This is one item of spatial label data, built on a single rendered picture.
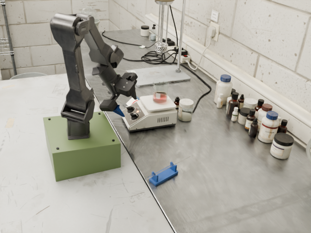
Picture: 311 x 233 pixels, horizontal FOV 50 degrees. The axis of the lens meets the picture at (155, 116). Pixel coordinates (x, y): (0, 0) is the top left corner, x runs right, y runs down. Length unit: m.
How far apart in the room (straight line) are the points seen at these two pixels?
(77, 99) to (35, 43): 2.70
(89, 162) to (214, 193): 0.40
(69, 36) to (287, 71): 0.90
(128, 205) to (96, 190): 0.11
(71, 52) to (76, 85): 0.11
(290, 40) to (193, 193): 0.73
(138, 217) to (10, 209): 0.35
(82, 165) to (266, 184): 0.59
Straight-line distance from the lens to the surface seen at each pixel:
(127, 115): 1.34
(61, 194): 1.05
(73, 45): 0.92
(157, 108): 1.29
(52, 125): 1.16
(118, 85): 1.17
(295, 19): 1.42
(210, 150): 1.24
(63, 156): 1.05
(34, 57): 3.76
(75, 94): 1.03
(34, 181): 1.12
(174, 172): 1.11
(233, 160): 1.21
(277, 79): 1.50
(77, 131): 1.08
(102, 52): 1.09
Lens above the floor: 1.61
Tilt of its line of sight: 30 degrees down
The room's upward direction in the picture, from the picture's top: 3 degrees clockwise
